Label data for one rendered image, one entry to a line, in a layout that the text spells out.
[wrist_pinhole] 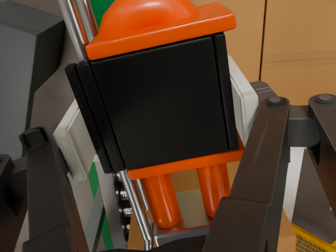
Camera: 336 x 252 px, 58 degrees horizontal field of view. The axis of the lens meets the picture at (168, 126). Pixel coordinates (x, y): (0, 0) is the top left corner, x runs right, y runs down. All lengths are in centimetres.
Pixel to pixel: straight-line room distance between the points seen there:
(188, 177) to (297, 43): 51
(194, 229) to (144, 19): 15
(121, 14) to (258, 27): 80
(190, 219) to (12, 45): 63
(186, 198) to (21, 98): 63
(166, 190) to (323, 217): 210
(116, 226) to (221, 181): 104
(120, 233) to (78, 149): 112
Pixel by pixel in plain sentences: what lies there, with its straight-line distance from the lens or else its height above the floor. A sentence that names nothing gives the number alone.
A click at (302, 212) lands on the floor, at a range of 220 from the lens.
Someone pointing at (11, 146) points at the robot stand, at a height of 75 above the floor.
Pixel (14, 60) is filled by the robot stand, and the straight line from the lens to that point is 79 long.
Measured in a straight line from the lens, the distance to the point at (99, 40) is 16.
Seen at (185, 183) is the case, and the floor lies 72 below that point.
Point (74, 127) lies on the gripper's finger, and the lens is 16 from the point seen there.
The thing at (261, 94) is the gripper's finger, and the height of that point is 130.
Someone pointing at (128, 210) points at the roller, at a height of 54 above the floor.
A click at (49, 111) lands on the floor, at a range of 170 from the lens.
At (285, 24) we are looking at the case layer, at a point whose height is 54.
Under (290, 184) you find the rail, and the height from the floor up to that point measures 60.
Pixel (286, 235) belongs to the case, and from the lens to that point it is 79.
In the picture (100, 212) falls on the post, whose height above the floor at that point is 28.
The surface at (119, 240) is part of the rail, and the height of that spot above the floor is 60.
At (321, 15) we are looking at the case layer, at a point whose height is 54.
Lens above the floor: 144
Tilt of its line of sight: 62 degrees down
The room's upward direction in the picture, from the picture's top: 178 degrees clockwise
